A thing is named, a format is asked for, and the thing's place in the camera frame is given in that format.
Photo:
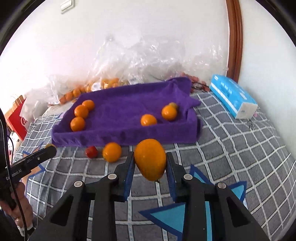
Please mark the brown wooden door frame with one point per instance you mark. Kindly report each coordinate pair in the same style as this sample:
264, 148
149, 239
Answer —
235, 39

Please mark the blue tissue pack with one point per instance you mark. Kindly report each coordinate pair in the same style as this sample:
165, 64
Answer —
237, 101

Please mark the red box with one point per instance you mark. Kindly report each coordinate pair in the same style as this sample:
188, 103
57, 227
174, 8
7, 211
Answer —
13, 119

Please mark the white wall switch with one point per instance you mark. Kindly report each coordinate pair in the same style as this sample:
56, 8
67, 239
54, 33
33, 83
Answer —
66, 5

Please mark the small yellow-green fruit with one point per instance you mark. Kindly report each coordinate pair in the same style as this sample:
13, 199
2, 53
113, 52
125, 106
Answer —
174, 105

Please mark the small orange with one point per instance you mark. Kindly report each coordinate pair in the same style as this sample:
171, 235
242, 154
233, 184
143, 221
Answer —
150, 158

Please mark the purple towel tray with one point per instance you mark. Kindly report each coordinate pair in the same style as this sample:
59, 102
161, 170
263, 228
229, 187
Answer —
117, 113

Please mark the large clear plastic bag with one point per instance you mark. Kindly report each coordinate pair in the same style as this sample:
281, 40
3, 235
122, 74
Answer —
146, 61

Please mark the large orange mandarin front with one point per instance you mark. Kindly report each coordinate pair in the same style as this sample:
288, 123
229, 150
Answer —
77, 124

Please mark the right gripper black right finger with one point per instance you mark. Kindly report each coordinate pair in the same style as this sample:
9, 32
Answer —
210, 210

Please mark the grey checked star blanket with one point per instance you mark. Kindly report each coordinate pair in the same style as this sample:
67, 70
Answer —
228, 150

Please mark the large orange mandarin with stem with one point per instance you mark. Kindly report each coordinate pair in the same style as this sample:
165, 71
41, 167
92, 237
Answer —
81, 111

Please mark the small red tomato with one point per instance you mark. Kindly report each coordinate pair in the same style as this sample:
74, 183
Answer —
91, 152

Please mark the green-brown kiwi fruit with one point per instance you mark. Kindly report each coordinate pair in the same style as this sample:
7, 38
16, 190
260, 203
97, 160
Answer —
50, 146

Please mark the small orange kumquat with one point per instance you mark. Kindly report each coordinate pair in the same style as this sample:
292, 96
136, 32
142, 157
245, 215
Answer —
112, 152
169, 113
148, 120

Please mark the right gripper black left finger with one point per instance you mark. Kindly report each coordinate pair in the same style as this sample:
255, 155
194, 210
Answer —
68, 219

